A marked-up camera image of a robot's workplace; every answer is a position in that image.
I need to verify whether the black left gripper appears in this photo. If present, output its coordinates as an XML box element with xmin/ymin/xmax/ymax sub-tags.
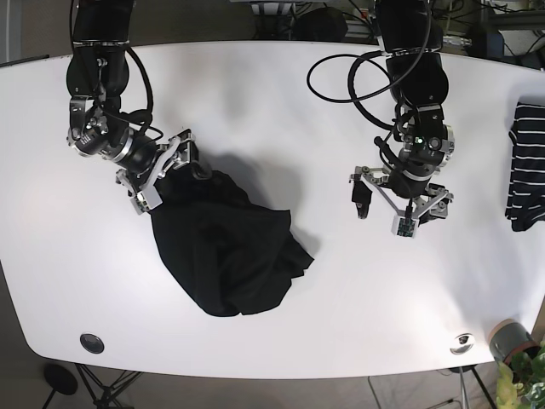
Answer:
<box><xmin>351</xmin><ymin>111</ymin><xmax>455</xmax><ymax>238</ymax></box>

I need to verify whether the black graphic T-shirt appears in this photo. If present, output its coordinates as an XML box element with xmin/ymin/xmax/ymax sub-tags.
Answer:
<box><xmin>150</xmin><ymin>170</ymin><xmax>313</xmax><ymax>317</ymax></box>

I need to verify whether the navy white striped T-shirt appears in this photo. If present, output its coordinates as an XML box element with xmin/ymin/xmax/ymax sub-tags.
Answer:
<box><xmin>505</xmin><ymin>101</ymin><xmax>545</xmax><ymax>232</ymax></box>

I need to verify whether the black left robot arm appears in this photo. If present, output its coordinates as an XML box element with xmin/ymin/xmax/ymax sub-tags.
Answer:
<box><xmin>344</xmin><ymin>1</ymin><xmax>455</xmax><ymax>238</ymax></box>

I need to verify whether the silver table grommet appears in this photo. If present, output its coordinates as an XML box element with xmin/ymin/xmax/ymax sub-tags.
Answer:
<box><xmin>450</xmin><ymin>333</ymin><xmax>475</xmax><ymax>355</ymax></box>

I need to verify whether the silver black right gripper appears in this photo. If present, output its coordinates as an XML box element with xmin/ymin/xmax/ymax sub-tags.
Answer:
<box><xmin>68</xmin><ymin>111</ymin><xmax>213</xmax><ymax>214</ymax></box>

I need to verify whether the black tripod stand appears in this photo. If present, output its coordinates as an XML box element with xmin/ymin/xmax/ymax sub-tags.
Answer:
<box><xmin>43</xmin><ymin>362</ymin><xmax>146</xmax><ymax>409</ymax></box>

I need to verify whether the black table grommet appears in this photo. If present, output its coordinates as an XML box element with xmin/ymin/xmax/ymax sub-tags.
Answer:
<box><xmin>79</xmin><ymin>333</ymin><xmax>105</xmax><ymax>354</ymax></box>

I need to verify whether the potted green plant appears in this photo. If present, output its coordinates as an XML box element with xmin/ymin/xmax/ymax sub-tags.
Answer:
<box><xmin>488</xmin><ymin>319</ymin><xmax>544</xmax><ymax>408</ymax></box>

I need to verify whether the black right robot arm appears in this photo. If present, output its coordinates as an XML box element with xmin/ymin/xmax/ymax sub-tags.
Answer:
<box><xmin>66</xmin><ymin>1</ymin><xmax>212</xmax><ymax>214</ymax></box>

